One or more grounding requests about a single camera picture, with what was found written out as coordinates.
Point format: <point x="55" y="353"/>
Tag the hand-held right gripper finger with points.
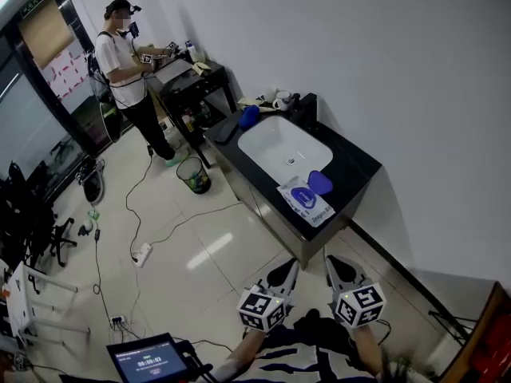
<point x="357" y="279"/>
<point x="332" y="279"/>

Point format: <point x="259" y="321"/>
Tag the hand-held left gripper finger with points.
<point x="292" y="283"/>
<point x="271" y="287"/>

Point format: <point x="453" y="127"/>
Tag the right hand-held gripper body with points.
<point x="359" y="305"/>

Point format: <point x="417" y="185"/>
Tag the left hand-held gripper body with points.
<point x="261" y="309"/>

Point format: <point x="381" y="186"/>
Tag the white blue printed packet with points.
<point x="293" y="204"/>

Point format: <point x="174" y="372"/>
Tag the person's right forearm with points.
<point x="369" y="349"/>

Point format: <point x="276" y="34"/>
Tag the person's left forearm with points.
<point x="243" y="353"/>

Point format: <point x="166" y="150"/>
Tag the person's dark striped shirt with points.
<point x="303" y="353"/>

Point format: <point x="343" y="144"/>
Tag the black metal stand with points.
<point x="451" y="319"/>

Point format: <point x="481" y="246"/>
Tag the black vanity counter cabinet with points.
<point x="351" y="166"/>

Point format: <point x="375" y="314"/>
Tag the metal sink drain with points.
<point x="290" y="160"/>

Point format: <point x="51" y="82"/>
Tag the tablet with blue screen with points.
<point x="147" y="359"/>

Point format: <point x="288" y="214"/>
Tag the wooden cabinet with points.
<point x="485" y="341"/>

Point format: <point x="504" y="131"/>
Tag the black mesh waste bin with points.
<point x="194" y="176"/>

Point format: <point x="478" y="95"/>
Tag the white sink basin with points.
<point x="275" y="142"/>

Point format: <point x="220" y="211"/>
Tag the small white power strip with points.
<point x="118" y="321"/>

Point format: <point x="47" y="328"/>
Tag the flat black case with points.
<point x="225" y="133"/>

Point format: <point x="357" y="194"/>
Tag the blue cloth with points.
<point x="249" y="117"/>

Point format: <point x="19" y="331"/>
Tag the black faucet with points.
<point x="303" y="108"/>

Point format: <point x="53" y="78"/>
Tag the white mug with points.
<point x="282" y="101"/>

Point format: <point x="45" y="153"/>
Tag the yellow cloth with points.
<point x="249" y="102"/>

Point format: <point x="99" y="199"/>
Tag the black white floor device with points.
<point x="93" y="186"/>

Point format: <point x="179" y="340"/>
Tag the black side table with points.
<point x="191" y="86"/>

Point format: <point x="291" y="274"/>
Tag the white metal rack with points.
<point x="20" y="293"/>

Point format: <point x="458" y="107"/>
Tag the white bottle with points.
<point x="192" y="52"/>

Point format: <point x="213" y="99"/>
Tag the black office chair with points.
<point x="24" y="214"/>

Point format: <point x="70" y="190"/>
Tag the black framed glass door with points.
<point x="76" y="106"/>

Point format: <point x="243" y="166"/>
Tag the brown paper sheet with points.
<point x="46" y="34"/>

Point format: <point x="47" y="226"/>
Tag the green exit sign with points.
<point x="32" y="3"/>

